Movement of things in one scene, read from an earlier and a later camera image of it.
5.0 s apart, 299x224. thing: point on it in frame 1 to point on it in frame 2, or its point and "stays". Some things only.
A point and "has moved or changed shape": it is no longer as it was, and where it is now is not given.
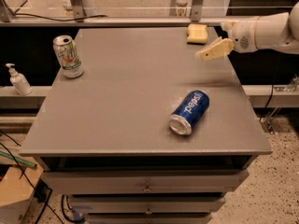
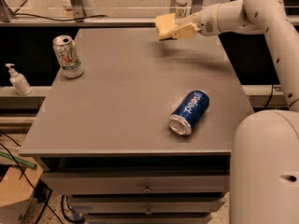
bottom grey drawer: x=149 y=217 stays
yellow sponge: x=197 y=34 has moved or changed shape
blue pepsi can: x=192 y=107 stays
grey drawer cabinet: x=105 y=139 stays
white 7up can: x=69 y=59 stays
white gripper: x=242 y=35 to x=206 y=22
